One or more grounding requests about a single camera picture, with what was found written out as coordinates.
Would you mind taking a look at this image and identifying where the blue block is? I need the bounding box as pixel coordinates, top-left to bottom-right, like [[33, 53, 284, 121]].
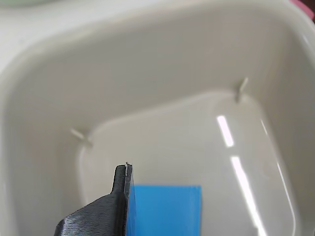
[[129, 184, 203, 236]]

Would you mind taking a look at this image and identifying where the white plastic bin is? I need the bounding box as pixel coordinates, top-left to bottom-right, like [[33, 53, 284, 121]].
[[0, 0, 315, 236]]

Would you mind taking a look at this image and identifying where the pink object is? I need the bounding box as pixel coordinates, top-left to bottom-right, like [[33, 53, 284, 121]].
[[290, 0, 314, 19]]

